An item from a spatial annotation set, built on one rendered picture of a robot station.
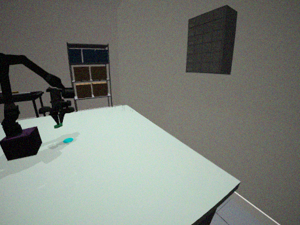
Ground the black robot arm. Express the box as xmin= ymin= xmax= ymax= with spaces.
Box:
xmin=0 ymin=53 xmax=75 ymax=139

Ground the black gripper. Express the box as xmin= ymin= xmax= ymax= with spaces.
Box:
xmin=39 ymin=97 xmax=75 ymax=125

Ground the cyan circle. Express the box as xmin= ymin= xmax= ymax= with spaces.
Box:
xmin=63 ymin=138 xmax=73 ymax=143

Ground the green rectangular post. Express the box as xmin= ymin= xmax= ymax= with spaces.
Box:
xmin=54 ymin=124 xmax=62 ymax=129

